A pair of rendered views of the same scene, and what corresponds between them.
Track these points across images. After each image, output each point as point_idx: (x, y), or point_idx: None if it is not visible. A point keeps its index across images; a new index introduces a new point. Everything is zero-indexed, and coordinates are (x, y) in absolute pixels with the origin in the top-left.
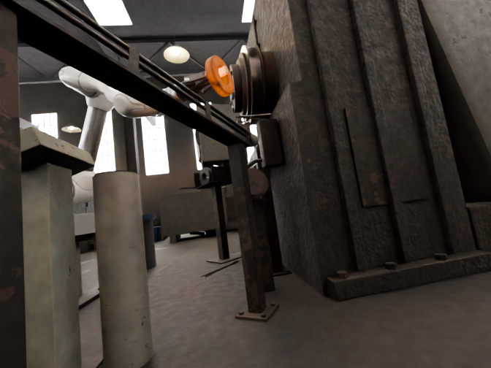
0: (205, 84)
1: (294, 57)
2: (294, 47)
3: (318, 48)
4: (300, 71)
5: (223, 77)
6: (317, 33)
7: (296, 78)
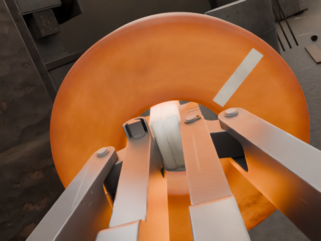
0: (167, 226)
1: (12, 57)
2: (12, 29)
3: (38, 51)
4: (51, 100)
5: (127, 140)
6: (20, 13)
7: (25, 115)
